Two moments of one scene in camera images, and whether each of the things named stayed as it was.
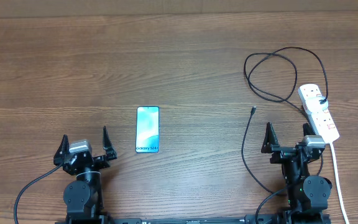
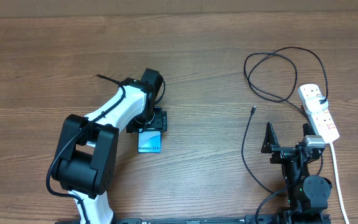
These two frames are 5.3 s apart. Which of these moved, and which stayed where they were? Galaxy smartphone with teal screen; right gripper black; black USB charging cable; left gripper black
Moved: left gripper black
Stayed: Galaxy smartphone with teal screen; black USB charging cable; right gripper black
